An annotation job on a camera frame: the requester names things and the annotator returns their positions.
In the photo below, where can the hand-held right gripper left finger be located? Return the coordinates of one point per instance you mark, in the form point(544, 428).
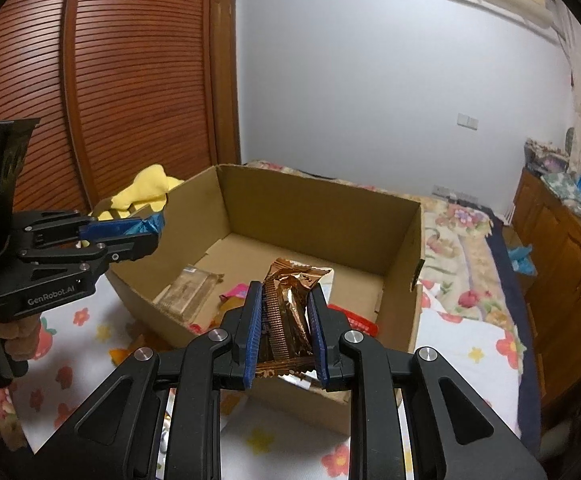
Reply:
point(253, 335)

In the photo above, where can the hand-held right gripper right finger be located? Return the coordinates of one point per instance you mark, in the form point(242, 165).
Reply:
point(320, 342)

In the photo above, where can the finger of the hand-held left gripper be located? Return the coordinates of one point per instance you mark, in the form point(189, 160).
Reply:
point(115, 230)
point(130, 250)

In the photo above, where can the blue candy wrapper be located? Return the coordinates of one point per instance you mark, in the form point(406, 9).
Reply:
point(153, 222)

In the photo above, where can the orange red snack packet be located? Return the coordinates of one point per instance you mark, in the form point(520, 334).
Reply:
point(360, 324)

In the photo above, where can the brown pink snack packet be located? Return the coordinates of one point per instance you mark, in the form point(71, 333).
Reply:
point(235, 292)

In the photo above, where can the shiny brown snack packet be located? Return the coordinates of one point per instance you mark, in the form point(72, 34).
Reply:
point(290, 305)

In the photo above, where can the clear brown biscuit packet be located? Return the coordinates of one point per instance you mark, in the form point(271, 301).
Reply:
point(185, 292)

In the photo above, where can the brown cardboard box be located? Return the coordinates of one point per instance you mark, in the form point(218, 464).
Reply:
point(320, 220)

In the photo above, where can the person's left hand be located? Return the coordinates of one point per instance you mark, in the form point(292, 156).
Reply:
point(25, 337)

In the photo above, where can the yellow plush toy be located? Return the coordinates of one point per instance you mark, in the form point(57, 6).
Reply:
point(145, 185)

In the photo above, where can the white floral strawberry sheet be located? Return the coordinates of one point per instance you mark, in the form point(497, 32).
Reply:
point(445, 330)

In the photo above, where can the brown louvered wooden wardrobe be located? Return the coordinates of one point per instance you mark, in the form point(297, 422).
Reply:
point(135, 85)

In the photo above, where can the dark blue bed sheet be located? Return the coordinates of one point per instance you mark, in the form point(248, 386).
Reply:
point(515, 320)

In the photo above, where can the blue plastic bag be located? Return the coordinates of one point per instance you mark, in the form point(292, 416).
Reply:
point(520, 259)

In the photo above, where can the wooden sideboard cabinet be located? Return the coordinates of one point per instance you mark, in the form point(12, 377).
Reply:
point(560, 270)

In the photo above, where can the green patterned cloth bag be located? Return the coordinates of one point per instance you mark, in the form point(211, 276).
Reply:
point(559, 184)

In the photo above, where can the stack of folded cloth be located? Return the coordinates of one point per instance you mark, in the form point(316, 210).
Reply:
point(545, 157)

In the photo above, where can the cream patterned curtain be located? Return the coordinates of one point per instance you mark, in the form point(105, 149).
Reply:
point(578, 85)

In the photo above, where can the white wall switch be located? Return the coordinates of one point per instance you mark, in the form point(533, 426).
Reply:
point(467, 120)

